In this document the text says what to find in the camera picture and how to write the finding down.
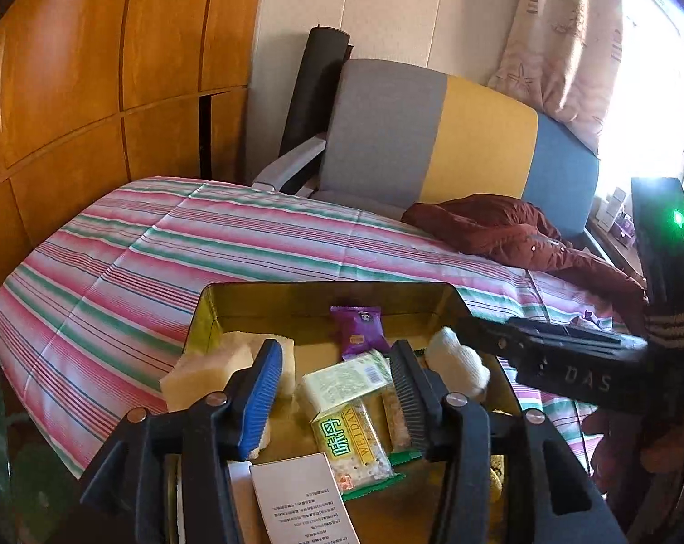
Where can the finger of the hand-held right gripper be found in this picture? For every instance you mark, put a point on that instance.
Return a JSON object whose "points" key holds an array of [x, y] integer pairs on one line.
{"points": [[568, 335], [489, 337]]}

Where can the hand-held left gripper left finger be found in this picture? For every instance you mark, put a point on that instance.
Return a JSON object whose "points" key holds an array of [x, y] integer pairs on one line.
{"points": [[259, 396]]}

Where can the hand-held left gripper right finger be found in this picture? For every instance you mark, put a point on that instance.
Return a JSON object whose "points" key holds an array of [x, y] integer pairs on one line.
{"points": [[407, 402]]}

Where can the white knit ball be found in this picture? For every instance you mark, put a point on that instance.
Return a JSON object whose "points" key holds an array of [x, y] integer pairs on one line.
{"points": [[455, 360]]}

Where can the pale green snack packet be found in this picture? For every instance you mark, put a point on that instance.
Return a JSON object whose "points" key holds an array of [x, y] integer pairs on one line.
{"points": [[342, 382]]}

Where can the purple snack packet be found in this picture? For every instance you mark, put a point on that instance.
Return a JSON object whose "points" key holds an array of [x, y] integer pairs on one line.
{"points": [[588, 320], [359, 331]]}

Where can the gold tin box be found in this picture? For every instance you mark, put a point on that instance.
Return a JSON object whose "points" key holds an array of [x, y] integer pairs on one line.
{"points": [[274, 303]]}

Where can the person's right forearm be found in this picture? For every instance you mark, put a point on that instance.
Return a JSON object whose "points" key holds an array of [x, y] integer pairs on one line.
{"points": [[679, 328]]}

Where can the person's right hand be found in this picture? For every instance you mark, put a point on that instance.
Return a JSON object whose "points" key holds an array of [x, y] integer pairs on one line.
{"points": [[619, 433]]}

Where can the wooden bedside table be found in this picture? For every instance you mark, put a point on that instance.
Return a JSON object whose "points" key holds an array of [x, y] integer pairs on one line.
{"points": [[619, 252]]}

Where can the white paper leaflet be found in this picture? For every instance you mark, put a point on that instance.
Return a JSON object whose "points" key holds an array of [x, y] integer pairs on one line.
{"points": [[302, 498]]}

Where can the dark red jacket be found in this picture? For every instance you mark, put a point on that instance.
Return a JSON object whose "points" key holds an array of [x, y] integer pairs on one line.
{"points": [[489, 226]]}

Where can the purple container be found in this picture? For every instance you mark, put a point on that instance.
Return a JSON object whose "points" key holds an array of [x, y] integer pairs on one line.
{"points": [[627, 229]]}

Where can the white box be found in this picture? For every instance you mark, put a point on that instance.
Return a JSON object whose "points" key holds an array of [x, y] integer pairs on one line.
{"points": [[611, 207]]}

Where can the striped bed blanket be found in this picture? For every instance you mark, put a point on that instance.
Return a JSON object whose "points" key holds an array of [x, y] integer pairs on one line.
{"points": [[121, 272]]}

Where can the grey chair armrest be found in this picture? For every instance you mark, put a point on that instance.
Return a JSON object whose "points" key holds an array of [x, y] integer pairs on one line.
{"points": [[291, 158]]}

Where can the bright window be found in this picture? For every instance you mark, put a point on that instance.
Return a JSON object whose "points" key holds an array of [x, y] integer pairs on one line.
{"points": [[648, 96]]}

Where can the black rolled mat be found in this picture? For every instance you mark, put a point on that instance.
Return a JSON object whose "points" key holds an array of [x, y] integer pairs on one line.
{"points": [[313, 90]]}

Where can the patterned curtain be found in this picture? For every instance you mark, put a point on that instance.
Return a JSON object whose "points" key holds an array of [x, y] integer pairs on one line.
{"points": [[563, 28]]}

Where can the wooden wardrobe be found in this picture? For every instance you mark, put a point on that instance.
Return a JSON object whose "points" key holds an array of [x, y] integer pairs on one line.
{"points": [[64, 96]]}

